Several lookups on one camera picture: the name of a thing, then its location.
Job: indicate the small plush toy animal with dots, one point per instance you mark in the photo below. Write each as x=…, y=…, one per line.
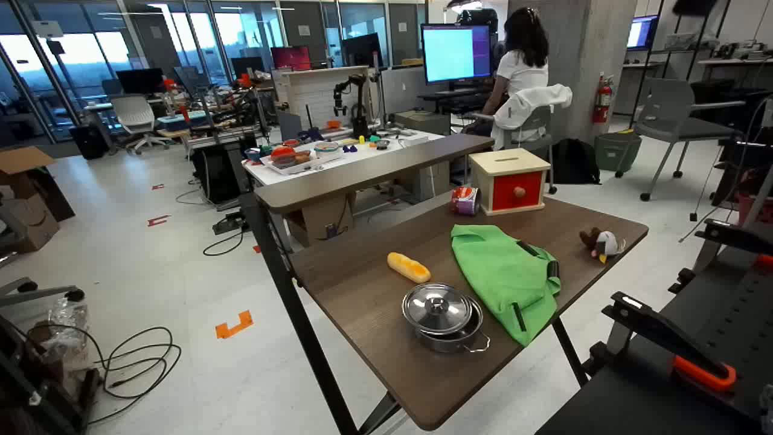
x=601, y=244

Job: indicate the orange handled black clamp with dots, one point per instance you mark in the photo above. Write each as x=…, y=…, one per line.
x=688, y=359

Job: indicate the yellow toy banana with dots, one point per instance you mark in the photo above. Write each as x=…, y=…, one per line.
x=408, y=266

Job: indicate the black perforated mount plate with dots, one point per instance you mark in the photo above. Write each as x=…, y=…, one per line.
x=726, y=308

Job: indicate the small pink patterned cup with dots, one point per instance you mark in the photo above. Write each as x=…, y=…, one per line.
x=463, y=202

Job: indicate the cardboard box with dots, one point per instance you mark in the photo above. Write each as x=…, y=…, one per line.
x=32, y=195

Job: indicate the white table with toys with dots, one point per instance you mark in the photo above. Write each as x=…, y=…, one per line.
x=333, y=152

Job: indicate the steel pot with lid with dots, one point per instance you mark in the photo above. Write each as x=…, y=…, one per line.
x=445, y=320

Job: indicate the wooden box with red drawer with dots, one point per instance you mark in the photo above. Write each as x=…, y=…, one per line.
x=508, y=180

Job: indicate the computer monitor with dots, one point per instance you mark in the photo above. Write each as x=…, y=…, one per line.
x=455, y=51

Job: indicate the red fire extinguisher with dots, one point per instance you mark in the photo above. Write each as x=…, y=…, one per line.
x=601, y=99

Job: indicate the orange floor marker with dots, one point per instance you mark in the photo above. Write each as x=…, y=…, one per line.
x=242, y=321

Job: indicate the person in white shirt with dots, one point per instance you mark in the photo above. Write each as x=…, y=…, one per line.
x=524, y=62

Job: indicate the green cloth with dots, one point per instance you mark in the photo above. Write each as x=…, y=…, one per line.
x=512, y=278

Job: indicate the brown folding table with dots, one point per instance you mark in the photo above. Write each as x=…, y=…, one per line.
x=361, y=295

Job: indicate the black backpack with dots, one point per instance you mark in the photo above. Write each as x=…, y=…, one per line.
x=573, y=162

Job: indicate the grey office chair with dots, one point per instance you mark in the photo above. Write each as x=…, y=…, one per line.
x=665, y=111

